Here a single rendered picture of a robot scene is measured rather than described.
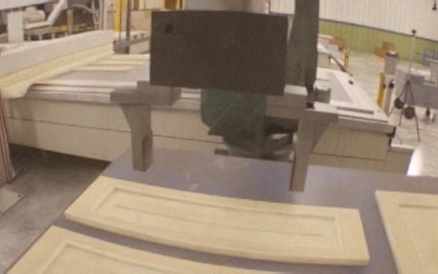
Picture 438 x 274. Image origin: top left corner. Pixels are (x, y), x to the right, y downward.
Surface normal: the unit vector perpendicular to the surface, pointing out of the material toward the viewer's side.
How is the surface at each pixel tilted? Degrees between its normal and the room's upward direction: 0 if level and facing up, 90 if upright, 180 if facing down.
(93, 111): 90
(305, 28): 94
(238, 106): 90
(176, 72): 90
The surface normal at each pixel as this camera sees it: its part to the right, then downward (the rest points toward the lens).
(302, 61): -0.19, 0.17
